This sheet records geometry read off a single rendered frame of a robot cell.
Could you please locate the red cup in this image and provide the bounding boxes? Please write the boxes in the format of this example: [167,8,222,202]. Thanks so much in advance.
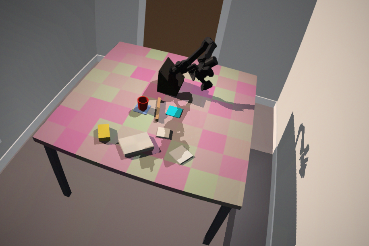
[137,96,149,111]

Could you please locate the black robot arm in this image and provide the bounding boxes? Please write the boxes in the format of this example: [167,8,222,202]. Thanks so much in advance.
[169,37,218,77]

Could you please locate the yellow rectangular block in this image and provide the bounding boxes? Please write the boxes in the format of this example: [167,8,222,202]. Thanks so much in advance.
[97,124,110,141]

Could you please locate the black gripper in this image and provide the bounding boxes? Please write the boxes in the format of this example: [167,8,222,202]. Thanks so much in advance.
[187,63,213,91]

